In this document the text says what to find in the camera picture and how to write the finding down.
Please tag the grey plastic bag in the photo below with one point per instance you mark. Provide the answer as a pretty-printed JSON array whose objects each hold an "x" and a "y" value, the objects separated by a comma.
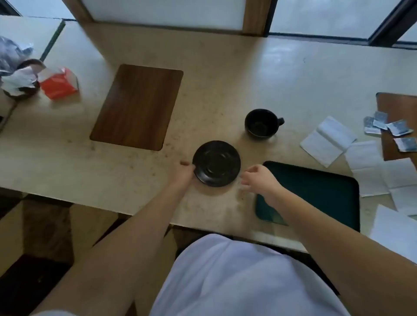
[{"x": 11, "y": 53}]

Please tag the brown wooden placemat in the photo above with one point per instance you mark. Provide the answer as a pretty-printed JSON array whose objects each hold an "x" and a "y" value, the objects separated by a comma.
[
  {"x": 137, "y": 107},
  {"x": 399, "y": 107}
]

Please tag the person's white shirt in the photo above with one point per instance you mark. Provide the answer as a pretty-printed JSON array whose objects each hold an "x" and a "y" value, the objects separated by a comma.
[{"x": 241, "y": 280}]

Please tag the crumpled white paper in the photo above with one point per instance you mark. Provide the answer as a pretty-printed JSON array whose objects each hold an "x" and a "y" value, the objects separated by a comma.
[{"x": 19, "y": 79}]

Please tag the person's left forearm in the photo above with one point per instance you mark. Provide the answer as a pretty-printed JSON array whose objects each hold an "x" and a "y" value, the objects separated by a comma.
[{"x": 123, "y": 250}]

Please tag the black cup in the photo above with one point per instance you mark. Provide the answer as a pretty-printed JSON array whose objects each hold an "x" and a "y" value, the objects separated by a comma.
[{"x": 260, "y": 125}]

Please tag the dark green tray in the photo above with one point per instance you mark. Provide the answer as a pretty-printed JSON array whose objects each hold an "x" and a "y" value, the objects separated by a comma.
[{"x": 319, "y": 195}]

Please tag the person's right hand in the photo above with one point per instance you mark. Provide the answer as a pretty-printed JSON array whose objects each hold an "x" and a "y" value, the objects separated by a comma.
[{"x": 262, "y": 182}]

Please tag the white paper napkin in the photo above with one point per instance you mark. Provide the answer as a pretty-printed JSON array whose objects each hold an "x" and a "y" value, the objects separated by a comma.
[
  {"x": 366, "y": 166},
  {"x": 402, "y": 182},
  {"x": 397, "y": 231},
  {"x": 327, "y": 140}
]

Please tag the brown bowl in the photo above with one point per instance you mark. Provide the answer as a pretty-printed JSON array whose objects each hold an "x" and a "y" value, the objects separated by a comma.
[{"x": 31, "y": 63}]

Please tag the grey sachet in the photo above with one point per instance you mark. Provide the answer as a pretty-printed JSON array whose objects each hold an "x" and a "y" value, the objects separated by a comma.
[
  {"x": 380, "y": 119},
  {"x": 400, "y": 127},
  {"x": 368, "y": 125},
  {"x": 406, "y": 144}
]

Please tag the black saucer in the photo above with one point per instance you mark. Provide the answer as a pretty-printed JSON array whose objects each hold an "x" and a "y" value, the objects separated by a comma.
[{"x": 216, "y": 164}]

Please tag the person's right forearm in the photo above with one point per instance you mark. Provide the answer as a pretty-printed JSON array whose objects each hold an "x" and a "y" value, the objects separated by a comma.
[{"x": 332, "y": 250}]

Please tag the person's left hand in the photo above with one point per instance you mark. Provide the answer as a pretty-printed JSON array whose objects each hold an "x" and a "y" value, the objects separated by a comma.
[{"x": 182, "y": 179}]

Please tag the black window frame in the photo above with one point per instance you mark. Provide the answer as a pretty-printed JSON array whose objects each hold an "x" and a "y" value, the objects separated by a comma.
[{"x": 391, "y": 22}]

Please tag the red tissue packet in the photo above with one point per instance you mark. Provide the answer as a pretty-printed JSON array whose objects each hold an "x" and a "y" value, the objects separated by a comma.
[{"x": 58, "y": 84}]

